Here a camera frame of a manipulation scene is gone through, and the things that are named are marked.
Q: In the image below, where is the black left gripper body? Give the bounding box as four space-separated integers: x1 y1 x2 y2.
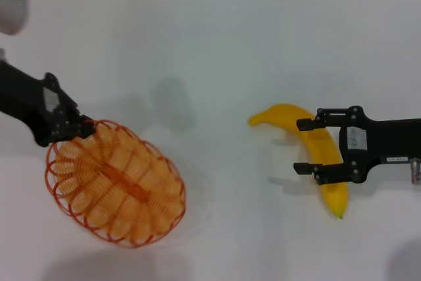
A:
0 62 67 141

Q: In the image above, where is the orange woven plastic basket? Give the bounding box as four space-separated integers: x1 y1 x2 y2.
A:
45 118 187 249

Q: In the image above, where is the yellow banana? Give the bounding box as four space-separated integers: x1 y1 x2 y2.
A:
248 103 349 220

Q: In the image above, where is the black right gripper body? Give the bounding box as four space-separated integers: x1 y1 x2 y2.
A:
338 105 421 184

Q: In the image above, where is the silver metal connector fitting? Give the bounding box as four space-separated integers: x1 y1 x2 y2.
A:
409 157 421 185

